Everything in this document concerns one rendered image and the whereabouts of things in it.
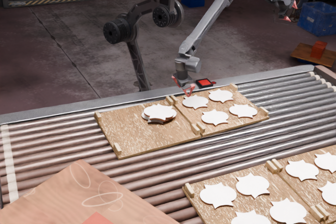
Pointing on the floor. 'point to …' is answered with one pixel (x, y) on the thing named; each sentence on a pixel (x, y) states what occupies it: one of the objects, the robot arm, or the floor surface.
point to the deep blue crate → (318, 18)
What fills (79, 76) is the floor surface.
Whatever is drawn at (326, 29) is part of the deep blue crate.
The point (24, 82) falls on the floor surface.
